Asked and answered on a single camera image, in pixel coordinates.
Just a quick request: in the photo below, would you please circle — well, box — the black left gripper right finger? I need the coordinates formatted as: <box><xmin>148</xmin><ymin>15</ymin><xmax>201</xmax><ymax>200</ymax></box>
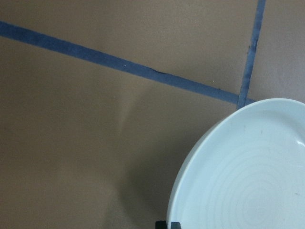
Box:
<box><xmin>170</xmin><ymin>222</ymin><xmax>181</xmax><ymax>229</ymax></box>

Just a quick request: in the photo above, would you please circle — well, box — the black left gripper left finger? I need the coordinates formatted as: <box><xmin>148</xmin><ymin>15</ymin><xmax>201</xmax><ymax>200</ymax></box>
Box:
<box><xmin>155</xmin><ymin>220</ymin><xmax>167</xmax><ymax>229</ymax></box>

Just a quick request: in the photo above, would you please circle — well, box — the light blue plate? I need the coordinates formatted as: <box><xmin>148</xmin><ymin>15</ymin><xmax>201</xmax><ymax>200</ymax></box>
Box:
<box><xmin>166</xmin><ymin>98</ymin><xmax>305</xmax><ymax>229</ymax></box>

